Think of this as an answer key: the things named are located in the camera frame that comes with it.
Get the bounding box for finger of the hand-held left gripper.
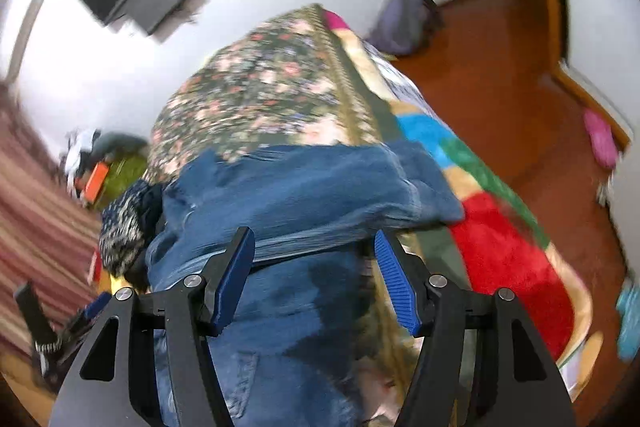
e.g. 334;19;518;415
14;282;112;379

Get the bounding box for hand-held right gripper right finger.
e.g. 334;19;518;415
374;228;577;427

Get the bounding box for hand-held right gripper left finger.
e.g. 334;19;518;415
49;226;257;427

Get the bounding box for blue denim jeans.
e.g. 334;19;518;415
144;141;464;427

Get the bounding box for striped red curtain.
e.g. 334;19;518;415
0;87;103;358

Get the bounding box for colourful patchwork blanket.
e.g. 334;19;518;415
320;9;605;400

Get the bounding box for dark patterned cloth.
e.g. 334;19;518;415
98;181;166;280

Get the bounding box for green cloth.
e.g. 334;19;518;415
95;154;151;212

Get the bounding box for orange box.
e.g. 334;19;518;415
83;162;111;202

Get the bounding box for floral bedspread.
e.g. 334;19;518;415
148;4;401;188

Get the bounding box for turquoise object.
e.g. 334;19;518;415
615;279;640;363

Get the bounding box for pink slipper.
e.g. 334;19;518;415
583;109;620;170

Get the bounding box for purple backpack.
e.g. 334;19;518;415
371;0;444;58

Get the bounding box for wooden door frame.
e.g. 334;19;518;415
472;0;632;148

